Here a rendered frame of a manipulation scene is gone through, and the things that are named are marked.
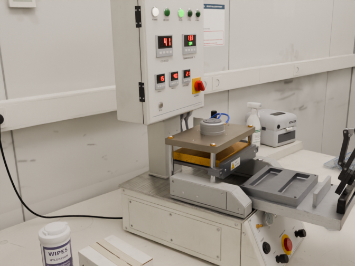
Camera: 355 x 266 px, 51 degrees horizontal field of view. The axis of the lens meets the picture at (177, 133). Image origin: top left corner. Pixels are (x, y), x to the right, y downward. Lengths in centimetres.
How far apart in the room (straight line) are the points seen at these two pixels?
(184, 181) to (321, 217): 38
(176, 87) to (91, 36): 48
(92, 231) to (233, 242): 53
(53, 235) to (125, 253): 21
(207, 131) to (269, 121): 97
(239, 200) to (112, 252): 38
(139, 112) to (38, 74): 47
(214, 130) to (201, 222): 28
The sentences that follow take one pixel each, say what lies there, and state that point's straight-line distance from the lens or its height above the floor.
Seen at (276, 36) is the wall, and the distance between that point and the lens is 249.
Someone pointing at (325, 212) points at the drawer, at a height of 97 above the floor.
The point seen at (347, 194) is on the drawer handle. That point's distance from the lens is 107.
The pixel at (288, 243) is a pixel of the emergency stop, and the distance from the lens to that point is 123.
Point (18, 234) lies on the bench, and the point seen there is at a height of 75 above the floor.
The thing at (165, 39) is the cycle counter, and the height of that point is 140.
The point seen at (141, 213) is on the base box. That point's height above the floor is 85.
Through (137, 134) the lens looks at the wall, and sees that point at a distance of 173.
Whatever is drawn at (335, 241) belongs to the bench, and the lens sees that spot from 137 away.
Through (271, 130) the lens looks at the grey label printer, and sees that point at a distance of 210.
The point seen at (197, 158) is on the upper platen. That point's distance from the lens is 114.
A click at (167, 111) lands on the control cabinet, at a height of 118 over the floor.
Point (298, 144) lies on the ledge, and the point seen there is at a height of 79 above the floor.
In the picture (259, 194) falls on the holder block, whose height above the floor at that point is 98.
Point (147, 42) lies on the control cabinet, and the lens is 111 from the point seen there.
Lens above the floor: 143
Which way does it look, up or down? 15 degrees down
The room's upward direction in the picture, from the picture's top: 1 degrees counter-clockwise
